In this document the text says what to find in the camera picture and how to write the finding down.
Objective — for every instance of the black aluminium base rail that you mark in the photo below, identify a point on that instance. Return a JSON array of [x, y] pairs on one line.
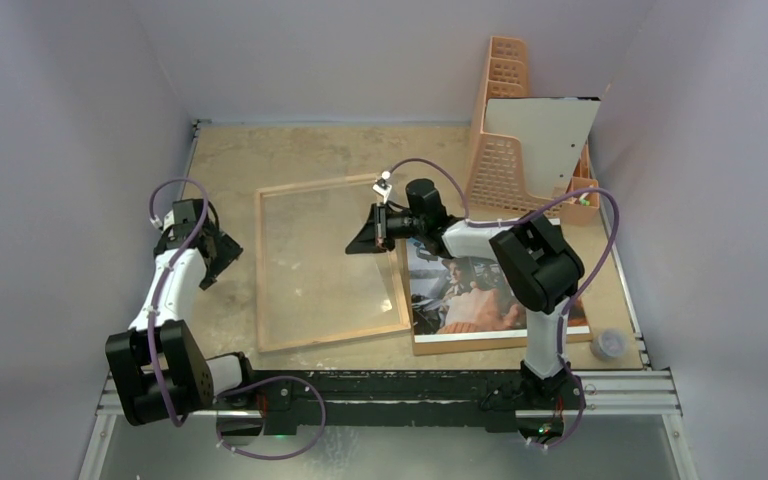
[[496, 400]]

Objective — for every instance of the white board sheet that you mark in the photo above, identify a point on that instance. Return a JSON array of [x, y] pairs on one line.
[[552, 132]]

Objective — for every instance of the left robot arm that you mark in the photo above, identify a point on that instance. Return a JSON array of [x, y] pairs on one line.
[[156, 365]]

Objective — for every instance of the orange plastic file organizer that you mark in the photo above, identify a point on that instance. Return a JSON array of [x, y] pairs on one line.
[[496, 180]]

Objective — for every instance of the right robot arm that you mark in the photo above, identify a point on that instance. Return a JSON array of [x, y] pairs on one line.
[[522, 274]]

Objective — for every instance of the brown cardboard backing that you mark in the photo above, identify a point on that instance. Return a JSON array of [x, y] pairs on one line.
[[432, 282]]

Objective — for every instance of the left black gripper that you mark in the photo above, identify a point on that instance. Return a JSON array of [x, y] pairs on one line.
[[227, 253]]

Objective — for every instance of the white wooden picture frame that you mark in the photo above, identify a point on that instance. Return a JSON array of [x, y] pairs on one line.
[[308, 291]]

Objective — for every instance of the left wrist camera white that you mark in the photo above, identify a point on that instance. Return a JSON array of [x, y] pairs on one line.
[[164, 222]]

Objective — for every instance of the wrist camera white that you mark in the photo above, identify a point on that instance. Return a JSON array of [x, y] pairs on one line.
[[164, 222], [382, 187]]

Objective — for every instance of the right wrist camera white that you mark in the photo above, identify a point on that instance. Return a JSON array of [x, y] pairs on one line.
[[382, 187]]

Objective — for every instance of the printed photo of driver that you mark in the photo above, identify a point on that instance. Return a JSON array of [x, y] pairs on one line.
[[541, 269]]

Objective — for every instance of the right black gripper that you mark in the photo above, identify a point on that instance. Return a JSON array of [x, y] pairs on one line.
[[380, 224]]

